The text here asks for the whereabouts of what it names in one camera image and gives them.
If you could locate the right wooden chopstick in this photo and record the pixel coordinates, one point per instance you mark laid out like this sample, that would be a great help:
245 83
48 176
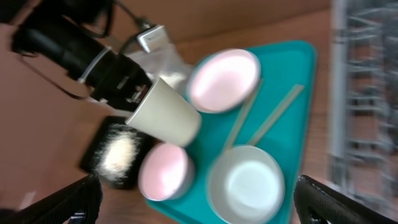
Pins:
276 114

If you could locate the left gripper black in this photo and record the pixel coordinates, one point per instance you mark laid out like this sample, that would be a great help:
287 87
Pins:
114 78

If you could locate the large white pink plate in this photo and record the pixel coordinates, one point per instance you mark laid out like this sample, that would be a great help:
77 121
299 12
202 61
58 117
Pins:
223 80

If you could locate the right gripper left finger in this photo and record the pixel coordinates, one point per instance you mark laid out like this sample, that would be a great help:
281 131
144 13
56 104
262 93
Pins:
78 202

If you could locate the black food waste tray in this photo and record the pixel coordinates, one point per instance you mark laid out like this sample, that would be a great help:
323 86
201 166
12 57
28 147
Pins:
87 162

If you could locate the clear plastic waste bin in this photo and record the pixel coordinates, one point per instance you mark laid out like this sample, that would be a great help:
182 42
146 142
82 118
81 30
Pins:
165 63

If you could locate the wooden chopstick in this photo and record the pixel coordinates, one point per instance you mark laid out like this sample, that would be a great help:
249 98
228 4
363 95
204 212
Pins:
243 113
276 114

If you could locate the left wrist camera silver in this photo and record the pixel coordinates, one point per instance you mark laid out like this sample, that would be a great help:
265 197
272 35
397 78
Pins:
154 38

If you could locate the grey green ceramic bowl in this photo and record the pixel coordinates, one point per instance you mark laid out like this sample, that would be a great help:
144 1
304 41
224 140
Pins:
245 185

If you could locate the grey dishwasher rack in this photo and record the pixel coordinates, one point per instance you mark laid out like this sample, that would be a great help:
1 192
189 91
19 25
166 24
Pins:
363 103

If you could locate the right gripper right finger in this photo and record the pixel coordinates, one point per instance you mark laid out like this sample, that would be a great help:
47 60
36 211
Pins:
317 203

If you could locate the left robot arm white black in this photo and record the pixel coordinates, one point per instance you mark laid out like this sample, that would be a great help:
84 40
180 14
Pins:
68 33

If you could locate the white paper cup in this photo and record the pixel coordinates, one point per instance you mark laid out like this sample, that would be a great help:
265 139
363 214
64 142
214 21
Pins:
165 115

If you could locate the left wooden chopstick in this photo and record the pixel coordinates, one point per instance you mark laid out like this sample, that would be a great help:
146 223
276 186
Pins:
243 113

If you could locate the teal serving tray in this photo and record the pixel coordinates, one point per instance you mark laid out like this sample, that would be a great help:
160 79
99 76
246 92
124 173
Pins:
283 65

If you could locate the rice food scraps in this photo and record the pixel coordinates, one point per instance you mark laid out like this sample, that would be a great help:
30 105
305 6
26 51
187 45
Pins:
117 152

